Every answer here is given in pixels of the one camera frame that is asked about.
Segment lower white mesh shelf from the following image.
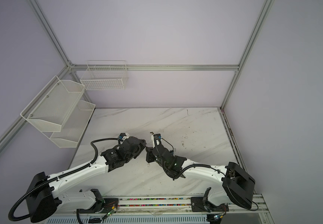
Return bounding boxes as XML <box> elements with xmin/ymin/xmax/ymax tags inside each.
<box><xmin>49</xmin><ymin>100</ymin><xmax>95</xmax><ymax>148</ymax></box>

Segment upper white mesh shelf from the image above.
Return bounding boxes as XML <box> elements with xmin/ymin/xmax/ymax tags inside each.
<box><xmin>20</xmin><ymin>76</ymin><xmax>86</xmax><ymax>132</ymax></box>

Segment white mesh shelf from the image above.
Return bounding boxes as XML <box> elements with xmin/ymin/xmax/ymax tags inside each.
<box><xmin>49</xmin><ymin>100</ymin><xmax>95</xmax><ymax>148</ymax></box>
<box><xmin>20</xmin><ymin>76</ymin><xmax>86</xmax><ymax>132</ymax></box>

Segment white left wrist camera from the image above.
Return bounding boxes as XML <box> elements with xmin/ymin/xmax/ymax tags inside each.
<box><xmin>118</xmin><ymin>133</ymin><xmax>130</xmax><ymax>141</ymax></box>

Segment aluminium frame profiles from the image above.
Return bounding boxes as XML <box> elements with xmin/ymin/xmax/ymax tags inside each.
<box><xmin>0</xmin><ymin>0</ymin><xmax>275</xmax><ymax>174</ymax></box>

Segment white wire wall basket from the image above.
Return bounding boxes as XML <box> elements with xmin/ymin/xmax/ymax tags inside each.
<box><xmin>80</xmin><ymin>60</ymin><xmax>128</xmax><ymax>91</ymax></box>

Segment base rail with cable tray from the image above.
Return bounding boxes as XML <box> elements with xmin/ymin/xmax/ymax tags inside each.
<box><xmin>44</xmin><ymin>195</ymin><xmax>274</xmax><ymax>224</ymax></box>

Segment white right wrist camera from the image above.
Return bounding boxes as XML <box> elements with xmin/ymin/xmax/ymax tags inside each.
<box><xmin>150</xmin><ymin>132</ymin><xmax>162</xmax><ymax>148</ymax></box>

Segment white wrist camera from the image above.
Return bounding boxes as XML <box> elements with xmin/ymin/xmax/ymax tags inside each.
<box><xmin>118</xmin><ymin>133</ymin><xmax>130</xmax><ymax>141</ymax></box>
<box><xmin>150</xmin><ymin>132</ymin><xmax>162</xmax><ymax>148</ymax></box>

